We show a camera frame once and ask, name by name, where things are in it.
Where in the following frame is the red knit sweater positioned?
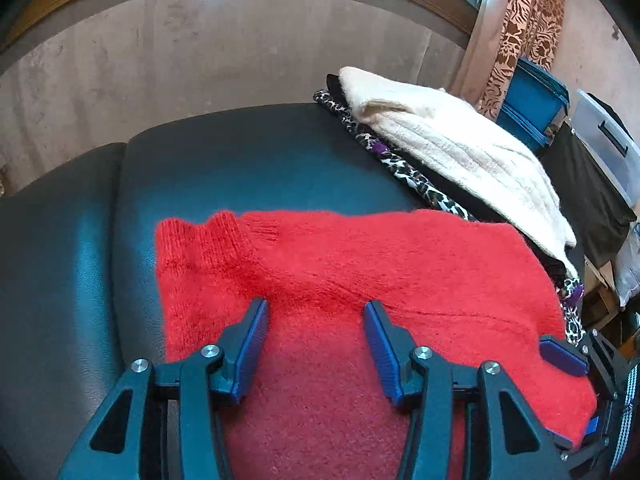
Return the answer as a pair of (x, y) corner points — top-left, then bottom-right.
(155, 209), (597, 479)

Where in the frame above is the leopard print garment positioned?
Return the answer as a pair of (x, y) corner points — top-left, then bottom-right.
(312, 90), (586, 347)

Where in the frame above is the wooden stool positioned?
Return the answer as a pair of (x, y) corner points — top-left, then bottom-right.
(582, 258), (620, 330)

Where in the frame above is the black fabric bag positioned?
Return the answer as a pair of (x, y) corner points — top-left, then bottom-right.
(541, 124), (637, 268)

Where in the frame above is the black leather padded bench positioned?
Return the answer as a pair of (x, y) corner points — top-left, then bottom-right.
(1, 104), (425, 479)

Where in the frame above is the clear plastic storage box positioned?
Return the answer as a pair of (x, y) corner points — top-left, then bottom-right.
(570, 89), (639, 206)

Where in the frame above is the cream knit sweater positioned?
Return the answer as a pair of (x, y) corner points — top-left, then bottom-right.
(338, 66), (578, 278)

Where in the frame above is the blue plastic storage bin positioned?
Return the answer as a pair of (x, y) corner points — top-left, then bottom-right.
(496, 58), (570, 154)

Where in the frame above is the right brown patterned curtain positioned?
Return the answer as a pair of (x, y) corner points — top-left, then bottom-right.
(450, 0), (565, 120)

